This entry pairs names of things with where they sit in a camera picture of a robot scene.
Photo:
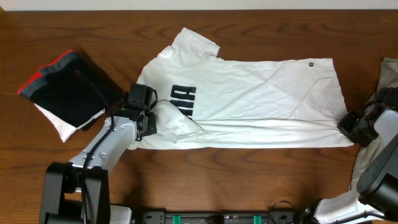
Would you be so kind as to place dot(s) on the folded white garment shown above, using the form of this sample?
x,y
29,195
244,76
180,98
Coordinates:
x,y
64,128

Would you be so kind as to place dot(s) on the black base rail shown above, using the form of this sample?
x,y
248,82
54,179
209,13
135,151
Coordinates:
x,y
282,212

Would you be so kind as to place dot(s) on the folded black garment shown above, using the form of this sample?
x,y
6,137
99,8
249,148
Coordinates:
x,y
71,90

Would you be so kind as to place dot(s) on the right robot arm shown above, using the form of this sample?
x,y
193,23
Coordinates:
x,y
375,196

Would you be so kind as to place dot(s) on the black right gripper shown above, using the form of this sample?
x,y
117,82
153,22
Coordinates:
x,y
344,125

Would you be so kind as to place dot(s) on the white Puma t-shirt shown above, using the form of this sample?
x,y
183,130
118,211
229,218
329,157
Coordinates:
x,y
205,101

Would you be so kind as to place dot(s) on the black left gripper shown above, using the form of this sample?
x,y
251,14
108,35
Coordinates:
x,y
152,126

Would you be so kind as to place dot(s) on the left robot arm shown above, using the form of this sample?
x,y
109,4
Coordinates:
x,y
78,191

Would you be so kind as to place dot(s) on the folded red garment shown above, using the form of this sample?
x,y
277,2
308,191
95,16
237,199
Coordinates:
x,y
38,74

